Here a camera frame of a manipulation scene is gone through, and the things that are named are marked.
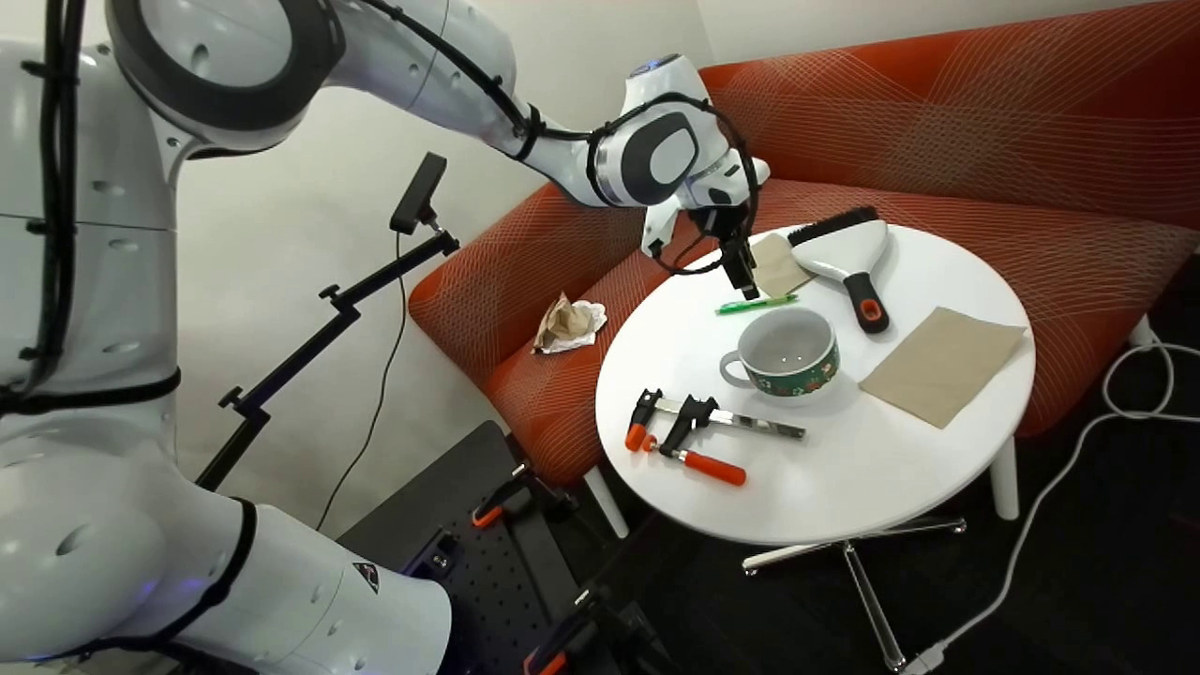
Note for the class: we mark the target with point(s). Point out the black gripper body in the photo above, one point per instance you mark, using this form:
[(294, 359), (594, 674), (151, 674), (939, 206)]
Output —
[(734, 227)]

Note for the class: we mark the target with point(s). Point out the green pen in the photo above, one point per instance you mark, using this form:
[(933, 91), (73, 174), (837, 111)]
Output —
[(756, 306)]

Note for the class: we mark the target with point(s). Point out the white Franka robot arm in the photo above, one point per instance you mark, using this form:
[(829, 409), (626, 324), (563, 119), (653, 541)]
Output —
[(88, 526)]

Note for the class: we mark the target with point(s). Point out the white mug with green band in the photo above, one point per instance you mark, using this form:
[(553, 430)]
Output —
[(801, 371)]

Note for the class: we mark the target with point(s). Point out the crumpled paper wad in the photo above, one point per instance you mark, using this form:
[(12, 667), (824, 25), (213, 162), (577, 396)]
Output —
[(572, 324)]

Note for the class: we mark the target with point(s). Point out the brown cardboard sheet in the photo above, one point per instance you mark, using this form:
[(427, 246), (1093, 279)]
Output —
[(942, 366)]

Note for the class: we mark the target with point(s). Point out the red fabric sofa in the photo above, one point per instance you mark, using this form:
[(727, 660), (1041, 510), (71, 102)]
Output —
[(952, 115)]

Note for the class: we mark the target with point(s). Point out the white table leg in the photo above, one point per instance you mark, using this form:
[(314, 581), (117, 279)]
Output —
[(1008, 482), (611, 502)]

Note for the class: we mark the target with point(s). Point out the white metal floor stand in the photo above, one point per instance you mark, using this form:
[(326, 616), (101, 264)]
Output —
[(791, 552)]

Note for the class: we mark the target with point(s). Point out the black orange mounting clamp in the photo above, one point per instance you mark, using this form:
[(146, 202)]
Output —
[(502, 501), (563, 639)]

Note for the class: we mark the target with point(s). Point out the black camera on stand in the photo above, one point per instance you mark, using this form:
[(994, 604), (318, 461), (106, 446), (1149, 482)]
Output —
[(418, 192)]

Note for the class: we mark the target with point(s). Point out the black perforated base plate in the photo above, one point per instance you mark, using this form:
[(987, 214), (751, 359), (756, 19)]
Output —
[(502, 586)]

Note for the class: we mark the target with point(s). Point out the black articulated camera stand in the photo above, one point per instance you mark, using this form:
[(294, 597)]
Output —
[(294, 361)]

